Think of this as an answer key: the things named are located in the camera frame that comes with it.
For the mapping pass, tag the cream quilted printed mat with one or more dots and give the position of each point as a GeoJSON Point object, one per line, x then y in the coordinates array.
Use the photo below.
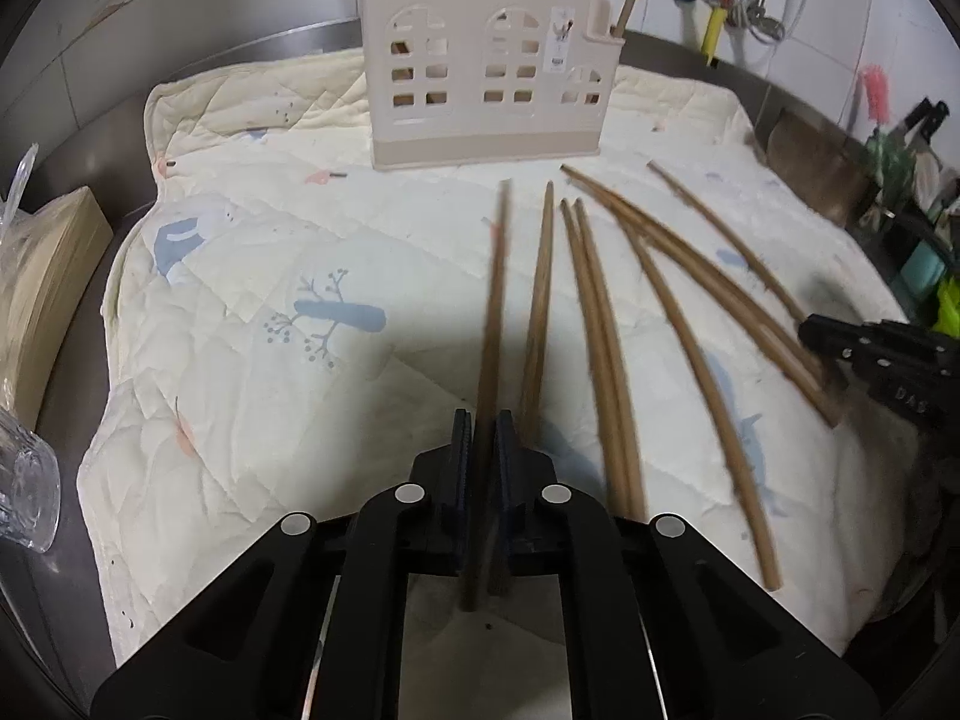
{"type": "Point", "coordinates": [300, 390]}

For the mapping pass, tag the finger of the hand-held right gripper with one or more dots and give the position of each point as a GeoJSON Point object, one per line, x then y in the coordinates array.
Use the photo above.
{"type": "Point", "coordinates": [862, 337]}
{"type": "Point", "coordinates": [911, 394]}

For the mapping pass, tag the stainless steel bowl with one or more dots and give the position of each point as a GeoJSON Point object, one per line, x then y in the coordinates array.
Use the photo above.
{"type": "Point", "coordinates": [817, 165]}

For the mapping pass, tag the clear drinking glass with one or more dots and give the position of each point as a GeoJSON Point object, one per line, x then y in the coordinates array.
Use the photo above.
{"type": "Point", "coordinates": [26, 487]}

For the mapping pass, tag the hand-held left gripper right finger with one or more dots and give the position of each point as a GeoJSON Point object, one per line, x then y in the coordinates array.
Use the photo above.
{"type": "Point", "coordinates": [506, 480]}

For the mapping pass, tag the stack of brown paper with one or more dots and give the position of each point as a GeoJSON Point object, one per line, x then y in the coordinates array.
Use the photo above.
{"type": "Point", "coordinates": [56, 277]}

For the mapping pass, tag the beige plastic chopstick holder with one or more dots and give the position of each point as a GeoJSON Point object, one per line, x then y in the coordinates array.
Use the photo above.
{"type": "Point", "coordinates": [450, 142]}

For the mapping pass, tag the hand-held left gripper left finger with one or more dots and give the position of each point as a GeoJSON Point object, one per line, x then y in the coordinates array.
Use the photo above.
{"type": "Point", "coordinates": [462, 480]}

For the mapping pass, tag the pink bottle brush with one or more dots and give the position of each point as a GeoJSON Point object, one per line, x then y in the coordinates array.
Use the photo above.
{"type": "Point", "coordinates": [874, 94]}

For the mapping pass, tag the teal container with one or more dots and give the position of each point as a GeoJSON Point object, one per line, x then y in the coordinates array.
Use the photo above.
{"type": "Point", "coordinates": [924, 266]}

